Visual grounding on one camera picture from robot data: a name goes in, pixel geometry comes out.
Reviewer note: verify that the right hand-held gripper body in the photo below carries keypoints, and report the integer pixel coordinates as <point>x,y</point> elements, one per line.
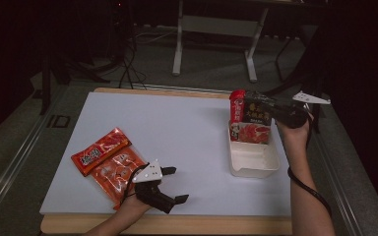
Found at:
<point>292,116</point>

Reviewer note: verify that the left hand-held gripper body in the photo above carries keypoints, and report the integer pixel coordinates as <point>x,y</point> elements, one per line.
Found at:
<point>152,193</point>

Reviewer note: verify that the red and black snack packet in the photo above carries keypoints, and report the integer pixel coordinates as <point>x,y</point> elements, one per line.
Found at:
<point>254,131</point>

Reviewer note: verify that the white plastic storage box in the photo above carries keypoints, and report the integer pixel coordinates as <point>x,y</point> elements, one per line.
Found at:
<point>252,160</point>

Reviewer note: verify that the person's right hand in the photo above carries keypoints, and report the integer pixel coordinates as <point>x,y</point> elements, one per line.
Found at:
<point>295,136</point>

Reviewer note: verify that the person's left hand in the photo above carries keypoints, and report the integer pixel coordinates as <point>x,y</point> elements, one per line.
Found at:
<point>134,204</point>

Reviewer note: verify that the white table mat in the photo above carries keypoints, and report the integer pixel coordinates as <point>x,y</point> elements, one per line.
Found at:
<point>177,137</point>

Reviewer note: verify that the orange packet with clock print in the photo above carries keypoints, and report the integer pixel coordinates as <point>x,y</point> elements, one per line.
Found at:
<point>118,170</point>

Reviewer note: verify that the red and orange snack packet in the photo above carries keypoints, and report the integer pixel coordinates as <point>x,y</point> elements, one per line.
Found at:
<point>98,152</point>

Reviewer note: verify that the grey metal stand frame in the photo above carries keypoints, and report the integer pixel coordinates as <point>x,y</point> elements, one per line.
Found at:
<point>220,26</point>

